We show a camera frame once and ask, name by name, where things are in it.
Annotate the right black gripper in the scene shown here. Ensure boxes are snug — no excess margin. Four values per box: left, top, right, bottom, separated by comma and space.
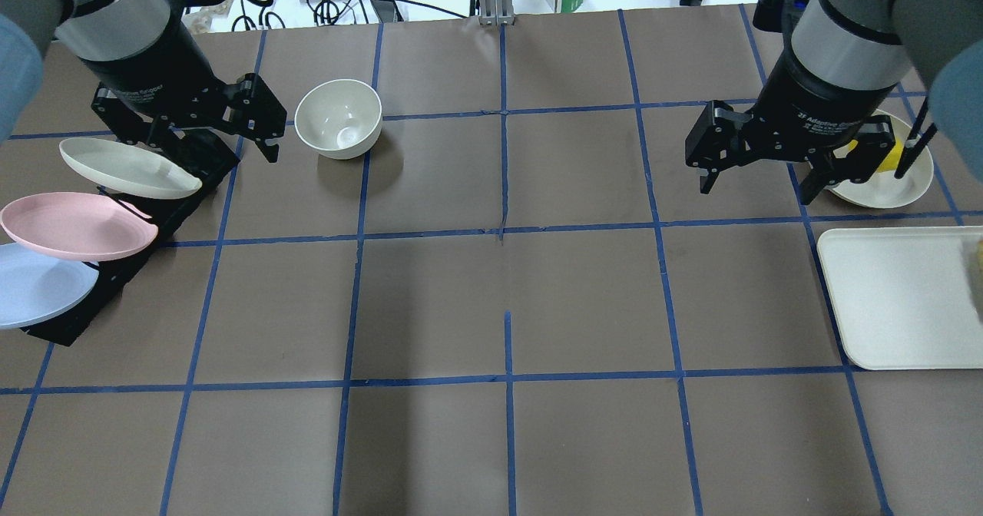
685, 51, 895, 205

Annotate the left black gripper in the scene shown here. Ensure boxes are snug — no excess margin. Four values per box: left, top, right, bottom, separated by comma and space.
81, 23, 287, 164

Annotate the blue plate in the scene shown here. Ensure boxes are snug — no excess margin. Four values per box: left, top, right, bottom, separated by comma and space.
1, 243, 99, 330

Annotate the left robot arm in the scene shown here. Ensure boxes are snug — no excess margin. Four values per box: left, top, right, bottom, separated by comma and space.
2, 0, 286, 163

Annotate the black plate rack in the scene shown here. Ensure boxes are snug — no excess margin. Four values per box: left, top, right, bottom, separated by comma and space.
2, 130, 239, 346

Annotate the cream white plate in rack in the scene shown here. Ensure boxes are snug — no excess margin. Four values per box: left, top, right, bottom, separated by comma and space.
59, 136, 203, 200

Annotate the cream plate with lemon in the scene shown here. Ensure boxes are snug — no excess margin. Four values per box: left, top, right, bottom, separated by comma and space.
828, 110, 935, 209

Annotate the pink plate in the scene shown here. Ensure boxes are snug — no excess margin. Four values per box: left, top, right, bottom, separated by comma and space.
2, 193, 158, 262

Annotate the yellow lemon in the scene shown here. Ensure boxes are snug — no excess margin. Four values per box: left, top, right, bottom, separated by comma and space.
875, 139, 905, 174

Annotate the cream white bowl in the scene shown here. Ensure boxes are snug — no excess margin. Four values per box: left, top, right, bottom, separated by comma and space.
294, 79, 382, 161

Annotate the cream white tray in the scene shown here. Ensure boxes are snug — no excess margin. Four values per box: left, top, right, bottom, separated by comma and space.
817, 226, 982, 370

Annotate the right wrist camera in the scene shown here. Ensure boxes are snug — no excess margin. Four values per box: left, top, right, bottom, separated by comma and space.
752, 0, 811, 34

